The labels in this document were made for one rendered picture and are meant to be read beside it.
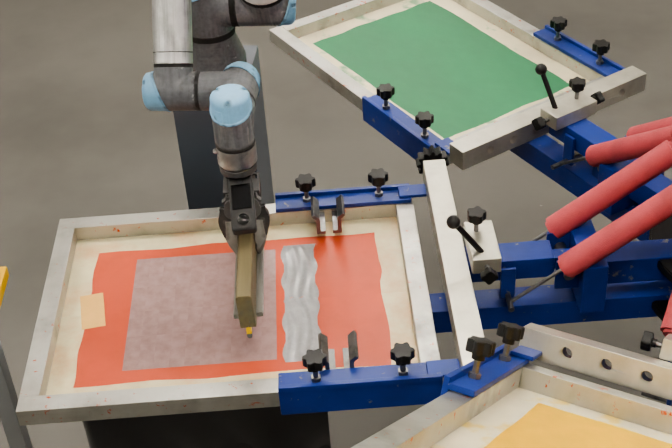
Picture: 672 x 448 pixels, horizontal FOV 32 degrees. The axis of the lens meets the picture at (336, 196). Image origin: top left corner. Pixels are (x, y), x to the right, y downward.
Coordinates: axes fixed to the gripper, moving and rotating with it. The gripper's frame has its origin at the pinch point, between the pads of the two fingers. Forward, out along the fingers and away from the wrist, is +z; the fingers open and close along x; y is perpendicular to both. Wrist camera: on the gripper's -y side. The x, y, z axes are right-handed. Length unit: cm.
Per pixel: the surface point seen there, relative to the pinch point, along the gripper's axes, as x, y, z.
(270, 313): -3.3, -3.9, 13.6
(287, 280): -6.9, 5.4, 13.1
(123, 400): 23.6, -28.6, 10.0
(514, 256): -53, -2, 5
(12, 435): 61, 9, 58
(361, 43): -29, 105, 14
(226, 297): 5.8, 2.1, 13.6
